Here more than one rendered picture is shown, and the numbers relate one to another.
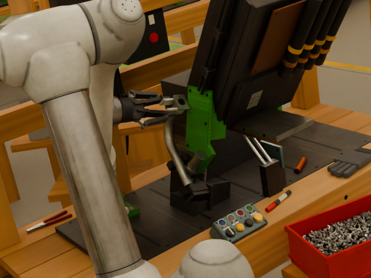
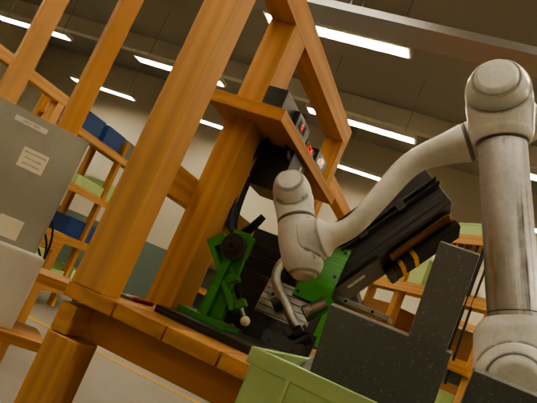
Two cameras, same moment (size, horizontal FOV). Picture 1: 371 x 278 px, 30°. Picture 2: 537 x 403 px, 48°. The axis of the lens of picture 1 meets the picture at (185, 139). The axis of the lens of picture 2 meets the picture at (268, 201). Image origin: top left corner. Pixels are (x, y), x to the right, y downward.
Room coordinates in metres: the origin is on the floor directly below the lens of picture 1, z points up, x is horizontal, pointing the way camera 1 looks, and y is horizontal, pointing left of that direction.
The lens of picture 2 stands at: (0.61, 1.30, 1.00)
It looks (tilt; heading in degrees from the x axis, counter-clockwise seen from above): 9 degrees up; 323
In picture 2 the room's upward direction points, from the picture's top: 23 degrees clockwise
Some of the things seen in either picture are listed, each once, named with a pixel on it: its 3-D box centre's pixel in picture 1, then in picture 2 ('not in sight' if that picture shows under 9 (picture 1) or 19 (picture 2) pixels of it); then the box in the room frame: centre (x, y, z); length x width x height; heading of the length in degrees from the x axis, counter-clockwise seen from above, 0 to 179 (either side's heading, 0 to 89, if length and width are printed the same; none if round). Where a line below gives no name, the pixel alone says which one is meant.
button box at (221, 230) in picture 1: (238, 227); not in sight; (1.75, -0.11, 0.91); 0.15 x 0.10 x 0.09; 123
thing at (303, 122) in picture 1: (253, 119); (335, 300); (2.06, -0.23, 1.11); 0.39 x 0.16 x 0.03; 33
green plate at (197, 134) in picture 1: (206, 117); (324, 274); (2.01, -0.08, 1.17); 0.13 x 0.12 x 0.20; 123
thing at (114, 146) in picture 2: not in sight; (77, 213); (7.94, -1.58, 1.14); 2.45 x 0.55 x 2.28; 123
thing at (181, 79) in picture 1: (216, 116); (271, 288); (2.28, -0.12, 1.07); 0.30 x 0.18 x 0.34; 123
